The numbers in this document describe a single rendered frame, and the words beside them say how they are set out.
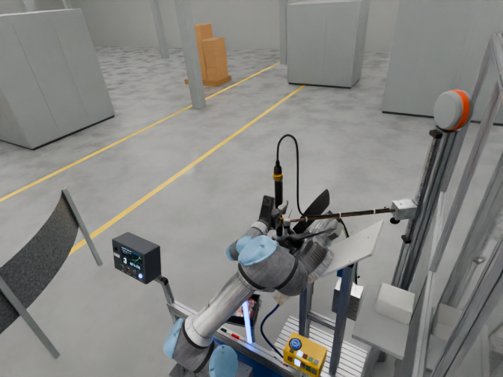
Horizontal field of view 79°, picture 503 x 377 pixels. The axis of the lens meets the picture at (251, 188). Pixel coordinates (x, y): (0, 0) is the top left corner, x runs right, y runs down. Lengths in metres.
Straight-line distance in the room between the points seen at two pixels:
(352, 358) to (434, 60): 5.40
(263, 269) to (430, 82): 6.16
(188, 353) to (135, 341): 1.84
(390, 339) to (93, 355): 2.23
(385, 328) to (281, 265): 1.00
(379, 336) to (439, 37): 5.62
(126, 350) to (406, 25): 6.32
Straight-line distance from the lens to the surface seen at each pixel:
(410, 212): 1.67
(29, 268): 2.76
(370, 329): 1.82
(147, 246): 1.75
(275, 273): 0.94
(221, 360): 1.17
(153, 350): 2.86
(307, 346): 1.47
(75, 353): 3.13
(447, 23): 6.65
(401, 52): 6.75
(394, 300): 1.82
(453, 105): 1.46
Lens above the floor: 2.35
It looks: 33 degrees down
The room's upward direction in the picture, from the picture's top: 5 degrees counter-clockwise
